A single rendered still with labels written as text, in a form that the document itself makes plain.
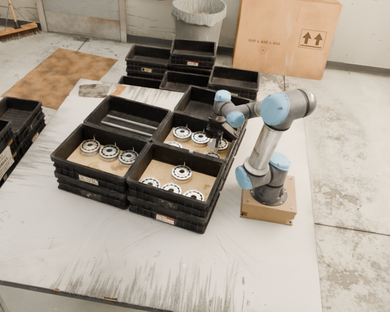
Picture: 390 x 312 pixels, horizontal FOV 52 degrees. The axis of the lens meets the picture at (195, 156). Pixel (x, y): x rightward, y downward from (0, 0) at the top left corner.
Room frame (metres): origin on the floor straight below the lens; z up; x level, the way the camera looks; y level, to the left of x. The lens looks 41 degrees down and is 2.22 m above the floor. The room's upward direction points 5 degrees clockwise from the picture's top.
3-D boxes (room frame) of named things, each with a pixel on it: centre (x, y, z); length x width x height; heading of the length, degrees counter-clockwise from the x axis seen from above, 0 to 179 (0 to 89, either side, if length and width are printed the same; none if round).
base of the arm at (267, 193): (1.39, -0.39, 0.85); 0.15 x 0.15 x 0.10
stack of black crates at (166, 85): (2.89, 0.13, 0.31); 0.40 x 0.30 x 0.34; 85
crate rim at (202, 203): (1.35, 0.08, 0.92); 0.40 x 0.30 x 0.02; 75
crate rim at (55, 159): (1.46, 0.46, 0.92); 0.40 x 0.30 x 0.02; 75
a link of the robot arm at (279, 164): (1.39, -0.38, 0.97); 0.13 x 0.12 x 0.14; 120
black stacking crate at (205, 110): (1.93, -0.08, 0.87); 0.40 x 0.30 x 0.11; 75
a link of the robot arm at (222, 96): (1.62, -0.11, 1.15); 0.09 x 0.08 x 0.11; 30
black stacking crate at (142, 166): (1.35, 0.08, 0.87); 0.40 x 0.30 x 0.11; 75
